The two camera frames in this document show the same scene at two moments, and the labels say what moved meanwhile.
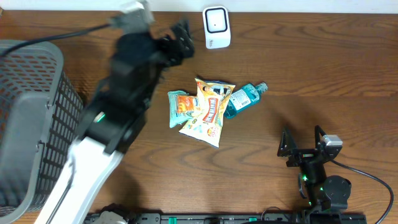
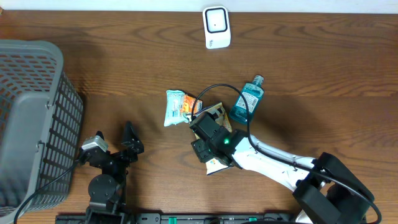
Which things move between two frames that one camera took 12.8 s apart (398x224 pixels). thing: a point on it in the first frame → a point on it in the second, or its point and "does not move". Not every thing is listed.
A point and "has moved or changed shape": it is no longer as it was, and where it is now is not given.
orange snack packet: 188,103 has moved or changed shape
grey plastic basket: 41,111 does not move
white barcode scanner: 216,25 does not move
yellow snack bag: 206,127 has moved or changed shape
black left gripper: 167,49 → 132,148
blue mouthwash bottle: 244,97 has moved or changed shape
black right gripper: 302,155 → 197,147
